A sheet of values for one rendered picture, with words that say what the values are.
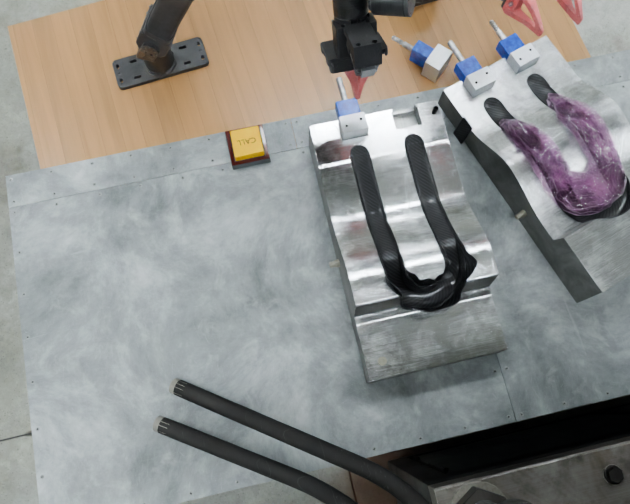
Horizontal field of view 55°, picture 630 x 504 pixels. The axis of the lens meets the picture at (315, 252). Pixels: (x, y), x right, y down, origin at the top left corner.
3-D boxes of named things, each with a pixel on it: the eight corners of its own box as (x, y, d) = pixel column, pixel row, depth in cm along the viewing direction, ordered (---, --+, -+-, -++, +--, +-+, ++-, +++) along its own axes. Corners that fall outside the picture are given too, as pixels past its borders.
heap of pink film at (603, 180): (489, 126, 123) (500, 107, 115) (561, 87, 125) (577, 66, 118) (565, 233, 117) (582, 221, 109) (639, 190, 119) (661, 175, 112)
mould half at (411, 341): (308, 145, 128) (308, 114, 115) (428, 120, 129) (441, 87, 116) (366, 383, 115) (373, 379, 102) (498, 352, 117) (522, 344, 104)
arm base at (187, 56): (203, 44, 125) (194, 15, 127) (108, 71, 123) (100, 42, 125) (210, 65, 133) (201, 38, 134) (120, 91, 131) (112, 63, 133)
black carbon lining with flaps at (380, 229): (345, 151, 120) (348, 130, 111) (424, 135, 121) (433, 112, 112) (389, 323, 111) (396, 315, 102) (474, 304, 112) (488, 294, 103)
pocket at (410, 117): (387, 117, 124) (390, 109, 120) (413, 112, 124) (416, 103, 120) (393, 138, 123) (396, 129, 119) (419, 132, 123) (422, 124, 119)
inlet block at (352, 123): (326, 88, 124) (326, 73, 119) (350, 82, 125) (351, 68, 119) (342, 145, 121) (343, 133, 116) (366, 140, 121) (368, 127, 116)
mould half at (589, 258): (437, 103, 130) (448, 75, 120) (536, 50, 134) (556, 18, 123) (576, 303, 119) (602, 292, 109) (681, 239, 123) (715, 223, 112)
